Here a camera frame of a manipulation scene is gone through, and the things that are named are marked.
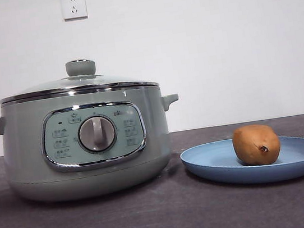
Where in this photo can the blue round plate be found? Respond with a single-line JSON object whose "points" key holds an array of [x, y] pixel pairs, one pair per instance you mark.
{"points": [[212, 162]]}

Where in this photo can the brown potato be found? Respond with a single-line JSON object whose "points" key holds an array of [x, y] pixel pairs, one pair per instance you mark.
{"points": [[253, 143]]}

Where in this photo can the white wall socket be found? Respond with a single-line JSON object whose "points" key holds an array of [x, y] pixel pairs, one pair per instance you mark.
{"points": [[74, 6]]}

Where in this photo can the glass lid with green knob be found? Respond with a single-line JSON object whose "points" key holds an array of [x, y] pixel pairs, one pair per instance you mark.
{"points": [[80, 67]]}

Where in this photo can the pale green electric steamer pot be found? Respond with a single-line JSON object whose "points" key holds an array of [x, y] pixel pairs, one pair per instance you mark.
{"points": [[25, 157]]}

